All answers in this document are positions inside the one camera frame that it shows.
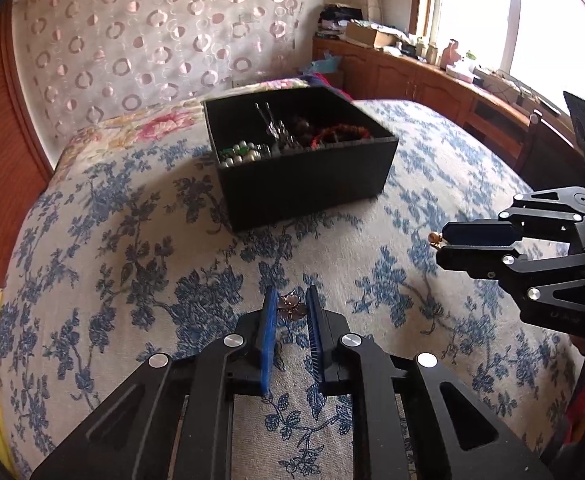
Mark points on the black jewelry box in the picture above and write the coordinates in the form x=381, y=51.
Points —
x=302, y=185

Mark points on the small gold earring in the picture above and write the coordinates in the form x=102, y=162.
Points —
x=436, y=238

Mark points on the blue bag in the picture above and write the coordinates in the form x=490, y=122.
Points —
x=325, y=66

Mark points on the pile of dark clothes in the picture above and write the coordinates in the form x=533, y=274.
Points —
x=337, y=20

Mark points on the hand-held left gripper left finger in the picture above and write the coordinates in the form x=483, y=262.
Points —
x=270, y=340

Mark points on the small flower brooch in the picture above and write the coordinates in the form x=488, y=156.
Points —
x=292, y=305

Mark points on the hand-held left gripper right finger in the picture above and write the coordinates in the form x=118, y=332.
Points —
x=315, y=340

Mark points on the cardboard box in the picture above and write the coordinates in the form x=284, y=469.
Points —
x=370, y=34

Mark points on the blue floral bedspread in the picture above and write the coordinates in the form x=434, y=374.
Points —
x=122, y=270

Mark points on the window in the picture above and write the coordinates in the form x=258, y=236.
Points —
x=522, y=10

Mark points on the dark wooden chair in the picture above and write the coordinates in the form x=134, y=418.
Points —
x=547, y=152

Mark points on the wooden headboard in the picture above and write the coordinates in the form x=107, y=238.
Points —
x=2, y=150

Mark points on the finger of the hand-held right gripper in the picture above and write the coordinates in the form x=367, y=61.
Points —
x=477, y=234
x=467, y=260

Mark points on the pink figurine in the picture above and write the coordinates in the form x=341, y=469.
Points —
x=452, y=52

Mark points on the wooden cabinet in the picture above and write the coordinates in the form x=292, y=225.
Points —
x=397, y=77

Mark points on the white tissue box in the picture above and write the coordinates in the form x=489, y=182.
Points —
x=460, y=72

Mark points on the pink floral quilt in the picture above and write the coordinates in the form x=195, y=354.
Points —
x=137, y=127

